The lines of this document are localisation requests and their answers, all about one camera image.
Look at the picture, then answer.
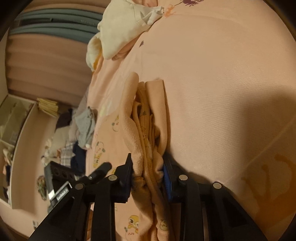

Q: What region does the pink beige curtain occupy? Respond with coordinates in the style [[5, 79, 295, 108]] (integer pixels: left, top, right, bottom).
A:
[[1, 1, 108, 106]]

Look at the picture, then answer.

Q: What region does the grey garment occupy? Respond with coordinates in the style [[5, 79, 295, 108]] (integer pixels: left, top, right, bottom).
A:
[[74, 107, 96, 149]]

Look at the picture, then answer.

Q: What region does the plaid grey pillow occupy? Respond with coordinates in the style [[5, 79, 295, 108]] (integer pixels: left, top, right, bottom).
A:
[[60, 142, 75, 168]]

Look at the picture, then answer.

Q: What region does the dark navy garment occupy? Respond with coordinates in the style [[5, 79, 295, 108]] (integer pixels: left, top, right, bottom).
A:
[[70, 141, 86, 176]]

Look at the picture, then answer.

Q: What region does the peach duck print baby shirt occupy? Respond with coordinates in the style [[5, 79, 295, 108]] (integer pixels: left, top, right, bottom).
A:
[[86, 73, 175, 240]]

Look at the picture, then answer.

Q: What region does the yellow fringed lampshade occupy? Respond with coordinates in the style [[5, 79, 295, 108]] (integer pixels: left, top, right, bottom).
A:
[[37, 98, 59, 118]]

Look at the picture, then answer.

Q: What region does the teal curtain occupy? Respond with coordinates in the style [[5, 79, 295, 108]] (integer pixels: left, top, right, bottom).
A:
[[9, 8, 103, 43]]

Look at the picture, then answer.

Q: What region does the white folded clothes pile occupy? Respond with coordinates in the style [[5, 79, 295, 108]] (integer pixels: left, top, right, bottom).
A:
[[97, 1, 164, 60]]

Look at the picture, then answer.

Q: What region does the pink printed bed sheet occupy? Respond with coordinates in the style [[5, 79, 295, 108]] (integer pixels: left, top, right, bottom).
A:
[[88, 1, 295, 240]]

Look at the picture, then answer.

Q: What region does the white wall shelf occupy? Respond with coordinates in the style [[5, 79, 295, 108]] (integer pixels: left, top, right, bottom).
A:
[[1, 94, 38, 209]]

